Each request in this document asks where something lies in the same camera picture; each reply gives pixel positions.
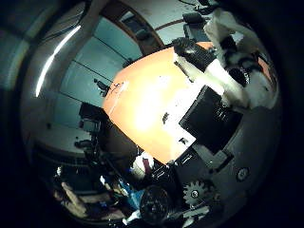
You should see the black monitor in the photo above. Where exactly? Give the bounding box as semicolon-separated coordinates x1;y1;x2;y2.
78;102;108;134

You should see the person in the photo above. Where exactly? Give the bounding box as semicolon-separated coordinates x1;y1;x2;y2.
51;180;127;220

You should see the black camera on stand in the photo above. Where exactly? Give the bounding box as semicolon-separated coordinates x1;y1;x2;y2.
93;78;111;98

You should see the white and red bottle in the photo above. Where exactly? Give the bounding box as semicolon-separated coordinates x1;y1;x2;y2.
130;151;156;180

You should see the long ceiling light strip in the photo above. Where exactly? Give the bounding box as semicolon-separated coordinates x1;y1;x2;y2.
34;24;82;98

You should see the blue plastic object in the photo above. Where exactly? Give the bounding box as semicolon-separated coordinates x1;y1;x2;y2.
118;179;143;208

